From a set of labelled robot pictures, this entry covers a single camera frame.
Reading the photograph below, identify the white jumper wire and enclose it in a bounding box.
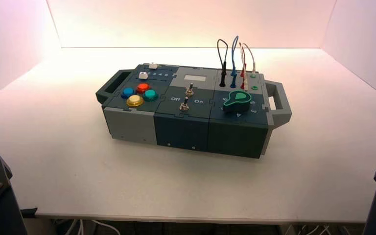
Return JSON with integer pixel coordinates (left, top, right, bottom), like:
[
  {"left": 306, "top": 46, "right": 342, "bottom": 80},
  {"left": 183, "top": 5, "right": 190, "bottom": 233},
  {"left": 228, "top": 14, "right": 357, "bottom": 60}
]
[{"left": 241, "top": 43, "right": 257, "bottom": 91}]

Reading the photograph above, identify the grey and teal control box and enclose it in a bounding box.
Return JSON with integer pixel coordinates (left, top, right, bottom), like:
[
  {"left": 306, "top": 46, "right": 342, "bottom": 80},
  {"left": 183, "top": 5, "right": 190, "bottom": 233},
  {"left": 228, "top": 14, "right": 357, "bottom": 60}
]
[{"left": 95, "top": 63, "right": 292, "bottom": 159}]

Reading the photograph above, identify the small white display window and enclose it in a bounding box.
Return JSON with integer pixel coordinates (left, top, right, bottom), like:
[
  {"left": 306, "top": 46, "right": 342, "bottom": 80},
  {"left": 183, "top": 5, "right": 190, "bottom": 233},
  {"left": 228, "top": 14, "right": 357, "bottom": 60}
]
[{"left": 184, "top": 74, "right": 207, "bottom": 82}]

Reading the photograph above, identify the teal round push button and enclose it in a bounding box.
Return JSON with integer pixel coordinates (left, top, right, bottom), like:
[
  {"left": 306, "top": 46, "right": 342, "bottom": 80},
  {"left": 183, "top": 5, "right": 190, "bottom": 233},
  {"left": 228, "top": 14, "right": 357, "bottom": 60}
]
[{"left": 142, "top": 90, "right": 159, "bottom": 102}]

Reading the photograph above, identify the green rotary pointer knob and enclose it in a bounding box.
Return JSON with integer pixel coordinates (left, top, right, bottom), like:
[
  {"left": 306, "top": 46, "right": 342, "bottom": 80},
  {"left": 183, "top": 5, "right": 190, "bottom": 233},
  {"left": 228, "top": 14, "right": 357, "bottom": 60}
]
[{"left": 223, "top": 90, "right": 253, "bottom": 114}]

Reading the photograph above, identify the yellow round push button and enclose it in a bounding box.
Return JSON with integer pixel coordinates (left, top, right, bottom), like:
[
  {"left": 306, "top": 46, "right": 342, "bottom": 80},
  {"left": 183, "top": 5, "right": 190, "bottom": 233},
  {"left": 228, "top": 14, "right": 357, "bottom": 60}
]
[{"left": 126, "top": 94, "right": 144, "bottom": 108}]

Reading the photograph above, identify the blue round push button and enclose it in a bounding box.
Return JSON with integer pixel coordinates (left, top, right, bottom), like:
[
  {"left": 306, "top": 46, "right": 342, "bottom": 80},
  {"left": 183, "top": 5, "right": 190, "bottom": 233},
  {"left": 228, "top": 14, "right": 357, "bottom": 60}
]
[{"left": 121, "top": 87, "right": 136, "bottom": 99}]

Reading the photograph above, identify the black jumper wire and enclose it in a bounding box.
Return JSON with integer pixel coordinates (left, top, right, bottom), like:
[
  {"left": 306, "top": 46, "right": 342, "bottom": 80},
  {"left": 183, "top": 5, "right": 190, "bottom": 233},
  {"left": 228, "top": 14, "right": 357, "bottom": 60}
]
[{"left": 217, "top": 39, "right": 229, "bottom": 88}]

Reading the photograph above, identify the blue jumper wire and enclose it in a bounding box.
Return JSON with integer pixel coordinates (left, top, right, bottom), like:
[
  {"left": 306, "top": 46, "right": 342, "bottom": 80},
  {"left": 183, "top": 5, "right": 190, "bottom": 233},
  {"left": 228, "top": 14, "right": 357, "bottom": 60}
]
[{"left": 230, "top": 35, "right": 239, "bottom": 89}]

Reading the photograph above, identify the red jumper wire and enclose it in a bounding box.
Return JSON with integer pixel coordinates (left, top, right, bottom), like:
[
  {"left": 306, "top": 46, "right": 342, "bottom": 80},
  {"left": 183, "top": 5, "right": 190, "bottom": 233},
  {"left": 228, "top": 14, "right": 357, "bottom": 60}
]
[{"left": 238, "top": 42, "right": 248, "bottom": 90}]

